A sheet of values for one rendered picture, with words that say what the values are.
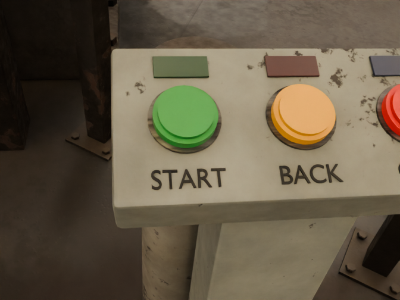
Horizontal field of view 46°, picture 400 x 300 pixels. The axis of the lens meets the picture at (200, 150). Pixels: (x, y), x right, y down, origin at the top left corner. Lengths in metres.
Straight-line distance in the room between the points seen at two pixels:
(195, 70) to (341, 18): 1.41
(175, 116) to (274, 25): 1.31
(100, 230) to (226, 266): 0.62
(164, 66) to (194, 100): 0.04
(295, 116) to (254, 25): 1.27
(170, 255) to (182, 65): 0.36
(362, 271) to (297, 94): 0.71
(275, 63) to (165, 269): 0.41
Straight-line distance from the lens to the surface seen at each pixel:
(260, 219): 0.32
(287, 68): 0.33
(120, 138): 0.29
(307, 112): 0.30
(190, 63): 0.31
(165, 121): 0.28
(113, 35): 1.30
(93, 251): 0.94
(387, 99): 0.33
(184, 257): 0.62
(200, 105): 0.29
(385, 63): 0.36
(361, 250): 1.01
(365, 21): 1.72
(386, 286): 0.99
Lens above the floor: 0.80
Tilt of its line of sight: 46 degrees down
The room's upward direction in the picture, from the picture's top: 7 degrees clockwise
